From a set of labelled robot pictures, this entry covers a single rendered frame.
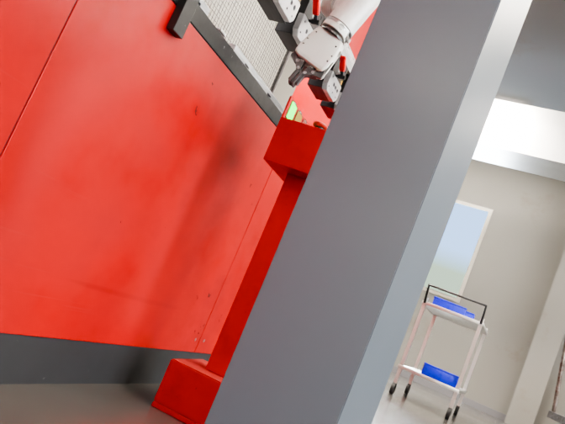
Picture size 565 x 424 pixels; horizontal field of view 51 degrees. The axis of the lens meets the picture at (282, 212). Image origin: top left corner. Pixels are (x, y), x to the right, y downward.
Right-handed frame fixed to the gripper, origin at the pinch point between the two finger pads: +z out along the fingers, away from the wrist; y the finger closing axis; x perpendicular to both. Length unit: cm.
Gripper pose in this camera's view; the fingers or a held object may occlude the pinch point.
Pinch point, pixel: (295, 78)
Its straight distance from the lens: 163.8
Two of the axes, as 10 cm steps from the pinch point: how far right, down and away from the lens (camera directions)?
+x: -0.9, -1.5, -9.8
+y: -7.6, -6.3, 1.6
